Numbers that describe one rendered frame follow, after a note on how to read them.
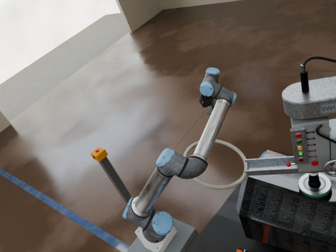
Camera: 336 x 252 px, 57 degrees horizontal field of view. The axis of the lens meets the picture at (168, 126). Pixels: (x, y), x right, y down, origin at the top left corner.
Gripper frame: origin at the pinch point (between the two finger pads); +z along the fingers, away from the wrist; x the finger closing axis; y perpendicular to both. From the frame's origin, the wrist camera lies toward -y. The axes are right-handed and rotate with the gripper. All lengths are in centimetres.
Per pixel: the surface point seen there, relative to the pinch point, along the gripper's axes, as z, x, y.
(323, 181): 29, 61, -68
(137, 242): 85, 41, 65
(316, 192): 32, 66, -59
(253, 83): 139, -202, -188
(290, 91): -40, 38, -31
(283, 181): 45, 44, -51
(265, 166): 26, 40, -32
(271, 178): 49, 36, -46
